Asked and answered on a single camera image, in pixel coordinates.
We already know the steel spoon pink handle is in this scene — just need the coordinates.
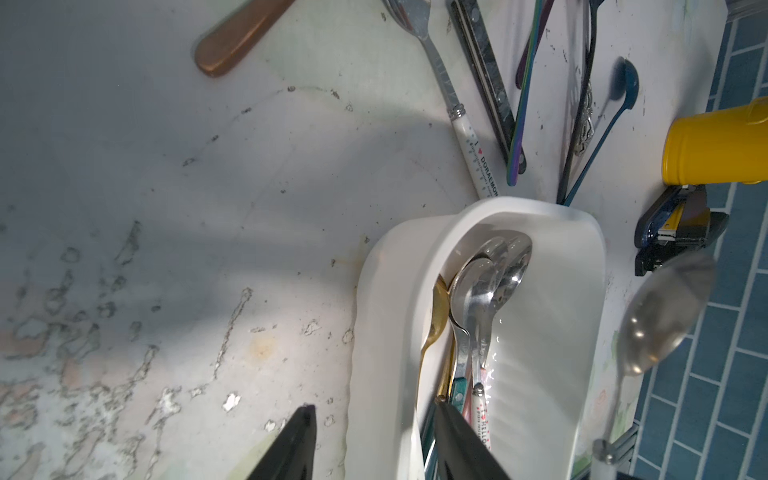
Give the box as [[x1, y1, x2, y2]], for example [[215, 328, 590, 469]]
[[478, 230, 532, 370]]

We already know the bronze brown spoon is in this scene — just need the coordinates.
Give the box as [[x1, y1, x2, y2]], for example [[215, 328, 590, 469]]
[[193, 0, 294, 78]]

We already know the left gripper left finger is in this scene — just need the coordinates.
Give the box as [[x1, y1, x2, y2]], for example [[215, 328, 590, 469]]
[[247, 404, 317, 480]]

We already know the steel spoon green marbled handle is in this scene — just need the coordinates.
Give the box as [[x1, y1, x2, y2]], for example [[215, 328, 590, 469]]
[[449, 257, 496, 428]]

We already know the floral table mat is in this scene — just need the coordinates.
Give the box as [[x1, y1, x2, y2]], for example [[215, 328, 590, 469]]
[[1, 1, 727, 479]]

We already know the purple spoon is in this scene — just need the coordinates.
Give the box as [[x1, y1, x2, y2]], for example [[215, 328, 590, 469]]
[[515, 0, 554, 90]]

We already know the Doraemon white handled spoon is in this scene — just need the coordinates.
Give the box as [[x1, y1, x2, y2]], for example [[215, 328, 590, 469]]
[[384, 0, 499, 199]]

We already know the white plastic storage box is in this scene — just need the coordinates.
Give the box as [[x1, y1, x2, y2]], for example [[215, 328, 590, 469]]
[[344, 197, 606, 479]]

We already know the iridescent rainbow spoon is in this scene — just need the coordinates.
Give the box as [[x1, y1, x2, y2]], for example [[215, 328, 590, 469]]
[[507, 0, 543, 186]]

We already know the Hello Kitty handled spoon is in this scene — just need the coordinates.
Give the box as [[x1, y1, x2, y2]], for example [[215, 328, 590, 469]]
[[469, 236, 508, 449]]

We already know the black handled steel spoon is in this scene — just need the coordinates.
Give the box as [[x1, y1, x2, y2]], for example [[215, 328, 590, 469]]
[[447, 0, 517, 165]]

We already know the blue black stapler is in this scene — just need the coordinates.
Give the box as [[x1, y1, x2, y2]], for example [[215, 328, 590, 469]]
[[634, 185, 730, 277]]

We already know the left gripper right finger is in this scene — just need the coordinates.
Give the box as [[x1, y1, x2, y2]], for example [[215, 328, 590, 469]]
[[435, 401, 510, 480]]

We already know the ornate silver spoon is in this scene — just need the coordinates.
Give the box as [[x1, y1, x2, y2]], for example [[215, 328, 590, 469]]
[[555, 0, 605, 206]]

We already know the plain steel spoon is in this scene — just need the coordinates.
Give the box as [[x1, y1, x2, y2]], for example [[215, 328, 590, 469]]
[[591, 250, 716, 479]]

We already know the gold spoon green handle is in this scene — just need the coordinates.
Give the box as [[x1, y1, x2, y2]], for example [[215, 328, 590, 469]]
[[415, 275, 449, 428]]

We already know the dark teal blue spoon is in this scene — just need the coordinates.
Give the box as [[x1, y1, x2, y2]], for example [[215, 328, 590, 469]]
[[562, 57, 641, 208]]

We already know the yellow pen cup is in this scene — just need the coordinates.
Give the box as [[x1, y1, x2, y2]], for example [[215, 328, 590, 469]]
[[661, 97, 768, 185]]

